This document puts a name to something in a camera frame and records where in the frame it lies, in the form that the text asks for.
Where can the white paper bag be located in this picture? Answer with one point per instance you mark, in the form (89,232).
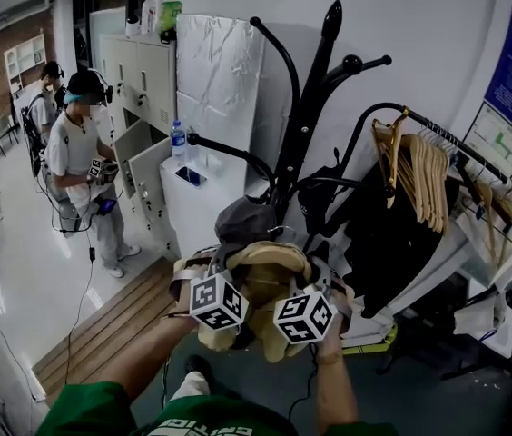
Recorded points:
(483,320)

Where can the white marbled panel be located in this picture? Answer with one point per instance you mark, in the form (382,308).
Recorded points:
(219,84)

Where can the grey metal lockers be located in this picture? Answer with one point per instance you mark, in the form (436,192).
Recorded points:
(147,84)

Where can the black metal coat rack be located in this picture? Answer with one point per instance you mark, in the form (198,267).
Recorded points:
(315,107)

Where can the person's black shoe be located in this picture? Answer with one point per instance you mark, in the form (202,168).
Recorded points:
(197,366)

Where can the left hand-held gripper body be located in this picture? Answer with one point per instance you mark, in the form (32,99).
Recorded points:
(217,304)

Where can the wooden slat platform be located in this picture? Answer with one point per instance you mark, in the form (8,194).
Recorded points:
(111,325)

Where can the white cup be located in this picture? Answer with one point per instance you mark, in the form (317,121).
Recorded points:
(132,26)

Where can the person's right forearm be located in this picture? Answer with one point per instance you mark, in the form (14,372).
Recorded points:
(337,389)

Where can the person's green t-shirt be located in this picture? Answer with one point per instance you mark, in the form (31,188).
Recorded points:
(219,413)

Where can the white floor plan poster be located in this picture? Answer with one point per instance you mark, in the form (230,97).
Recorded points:
(496,139)

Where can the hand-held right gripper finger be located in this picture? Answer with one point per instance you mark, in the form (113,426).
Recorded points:
(321,266)

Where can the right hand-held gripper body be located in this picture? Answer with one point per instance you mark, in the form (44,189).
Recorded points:
(303,318)

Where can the blue label water bottle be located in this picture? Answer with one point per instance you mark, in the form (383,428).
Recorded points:
(178,139)

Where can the black garment rack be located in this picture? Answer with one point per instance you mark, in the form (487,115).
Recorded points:
(446,134)

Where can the person's right hand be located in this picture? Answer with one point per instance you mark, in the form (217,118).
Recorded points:
(344,311)

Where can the white wall shelf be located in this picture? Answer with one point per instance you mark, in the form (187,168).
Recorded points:
(24,62)

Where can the dark smartphone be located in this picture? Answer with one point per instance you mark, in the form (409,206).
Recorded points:
(191,176)

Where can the row of wooden hangers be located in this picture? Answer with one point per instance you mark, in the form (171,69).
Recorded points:
(428,180)

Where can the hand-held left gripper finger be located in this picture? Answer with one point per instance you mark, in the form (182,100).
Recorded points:
(219,258)

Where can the white table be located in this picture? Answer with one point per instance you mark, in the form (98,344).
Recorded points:
(478,252)

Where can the white cabinet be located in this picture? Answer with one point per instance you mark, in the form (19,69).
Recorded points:
(201,216)

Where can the beige shirt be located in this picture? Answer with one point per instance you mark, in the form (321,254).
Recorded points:
(265,289)

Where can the black hanging garment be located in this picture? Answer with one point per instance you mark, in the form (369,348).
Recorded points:
(396,243)

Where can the grey chair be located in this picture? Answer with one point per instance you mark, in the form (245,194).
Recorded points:
(4,134)

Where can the white plastic bottle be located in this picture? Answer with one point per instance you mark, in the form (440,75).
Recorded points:
(148,14)

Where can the person's white trousers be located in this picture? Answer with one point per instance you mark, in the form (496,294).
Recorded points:
(192,386)

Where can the grey cap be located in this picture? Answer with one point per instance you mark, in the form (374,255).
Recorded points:
(247,218)

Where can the person's left forearm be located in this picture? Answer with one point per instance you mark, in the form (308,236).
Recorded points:
(147,361)

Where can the green plastic bottle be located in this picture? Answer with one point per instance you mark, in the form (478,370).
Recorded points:
(170,14)

